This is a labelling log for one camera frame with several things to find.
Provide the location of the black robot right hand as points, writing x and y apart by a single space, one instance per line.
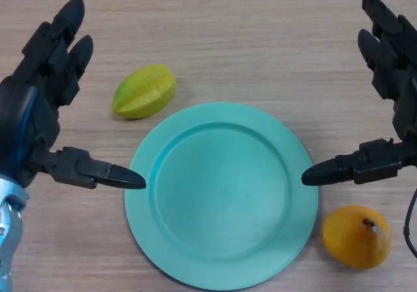
404 86

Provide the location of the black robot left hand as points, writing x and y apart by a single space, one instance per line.
29 109

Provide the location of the yellow green starfruit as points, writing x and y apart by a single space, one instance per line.
143 91

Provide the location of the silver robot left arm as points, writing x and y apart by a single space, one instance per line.
8 227

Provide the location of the teal round plate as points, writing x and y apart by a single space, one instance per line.
221 191

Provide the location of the orange yellow pear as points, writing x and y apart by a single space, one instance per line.
355 240

